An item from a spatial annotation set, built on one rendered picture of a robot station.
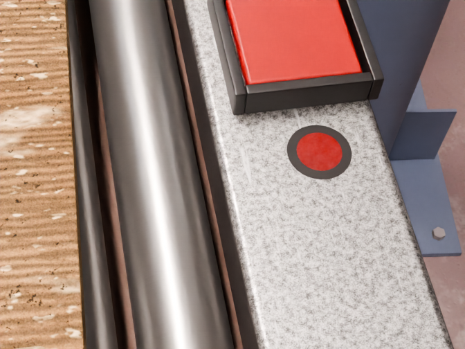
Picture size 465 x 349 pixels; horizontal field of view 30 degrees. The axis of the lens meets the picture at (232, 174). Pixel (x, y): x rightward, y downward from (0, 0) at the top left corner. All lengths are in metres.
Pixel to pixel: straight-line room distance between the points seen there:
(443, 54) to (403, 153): 0.29
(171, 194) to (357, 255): 0.09
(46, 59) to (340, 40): 0.15
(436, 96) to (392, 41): 0.53
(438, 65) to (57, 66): 1.36
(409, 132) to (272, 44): 1.06
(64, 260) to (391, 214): 0.15
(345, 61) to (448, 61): 1.30
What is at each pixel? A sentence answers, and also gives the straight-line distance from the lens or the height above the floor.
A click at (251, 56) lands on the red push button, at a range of 0.44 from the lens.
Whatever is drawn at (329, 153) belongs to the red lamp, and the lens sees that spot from 0.43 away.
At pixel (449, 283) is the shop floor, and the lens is 1.47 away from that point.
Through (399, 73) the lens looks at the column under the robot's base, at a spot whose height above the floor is 0.35.
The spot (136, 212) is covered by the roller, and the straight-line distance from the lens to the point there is 0.40.
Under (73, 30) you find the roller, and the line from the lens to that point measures 0.48.
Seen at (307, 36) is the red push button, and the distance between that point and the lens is 0.45.
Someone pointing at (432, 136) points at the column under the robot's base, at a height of 0.08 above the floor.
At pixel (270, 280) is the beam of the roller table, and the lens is 0.39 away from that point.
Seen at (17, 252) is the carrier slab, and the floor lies 0.94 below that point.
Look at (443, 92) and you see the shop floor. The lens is 1.69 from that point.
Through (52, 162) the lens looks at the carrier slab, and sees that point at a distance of 0.39.
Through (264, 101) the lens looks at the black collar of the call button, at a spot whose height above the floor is 0.92.
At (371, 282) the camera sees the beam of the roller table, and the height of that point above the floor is 0.91.
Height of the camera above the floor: 1.26
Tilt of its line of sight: 57 degrees down
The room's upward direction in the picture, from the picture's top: 7 degrees clockwise
